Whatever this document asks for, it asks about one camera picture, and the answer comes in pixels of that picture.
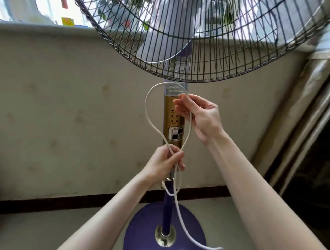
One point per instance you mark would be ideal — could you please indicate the person's right hand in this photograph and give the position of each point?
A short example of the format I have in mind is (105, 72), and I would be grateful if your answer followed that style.
(207, 119)

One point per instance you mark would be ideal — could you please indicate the person's left hand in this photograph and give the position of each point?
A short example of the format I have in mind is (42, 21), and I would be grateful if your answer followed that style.
(159, 163)

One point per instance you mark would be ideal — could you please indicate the person's left thumb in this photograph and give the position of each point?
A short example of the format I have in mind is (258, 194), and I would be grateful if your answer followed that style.
(176, 155)

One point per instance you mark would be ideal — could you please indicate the person's right thumb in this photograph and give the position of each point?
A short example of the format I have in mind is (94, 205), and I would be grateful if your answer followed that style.
(192, 98)

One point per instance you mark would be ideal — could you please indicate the person's left forearm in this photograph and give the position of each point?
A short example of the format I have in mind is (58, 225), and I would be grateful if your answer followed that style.
(110, 219)

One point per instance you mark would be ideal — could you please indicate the person's right forearm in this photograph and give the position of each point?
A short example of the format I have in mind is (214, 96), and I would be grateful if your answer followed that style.
(255, 201)

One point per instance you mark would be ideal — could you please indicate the gold fan control column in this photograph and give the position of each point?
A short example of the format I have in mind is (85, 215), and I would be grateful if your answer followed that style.
(170, 121)

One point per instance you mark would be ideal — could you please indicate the blue fan pole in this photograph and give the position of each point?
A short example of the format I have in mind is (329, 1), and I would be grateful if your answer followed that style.
(168, 208)

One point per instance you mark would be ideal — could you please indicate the translucent white fan blades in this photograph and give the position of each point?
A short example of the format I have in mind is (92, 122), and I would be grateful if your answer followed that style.
(165, 33)

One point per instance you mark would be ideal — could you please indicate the round blue fan base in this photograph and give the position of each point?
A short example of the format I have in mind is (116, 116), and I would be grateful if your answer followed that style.
(144, 226)

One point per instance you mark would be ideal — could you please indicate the beige curtain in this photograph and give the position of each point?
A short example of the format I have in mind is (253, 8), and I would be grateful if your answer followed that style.
(296, 108)

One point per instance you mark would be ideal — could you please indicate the dark brown baseboard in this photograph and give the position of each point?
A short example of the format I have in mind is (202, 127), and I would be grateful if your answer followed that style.
(64, 202)

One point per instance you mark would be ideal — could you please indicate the yellow box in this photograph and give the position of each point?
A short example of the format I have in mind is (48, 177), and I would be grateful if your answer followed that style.
(67, 22)

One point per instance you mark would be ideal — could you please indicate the small red object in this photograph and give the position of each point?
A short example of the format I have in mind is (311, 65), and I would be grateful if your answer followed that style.
(64, 4)

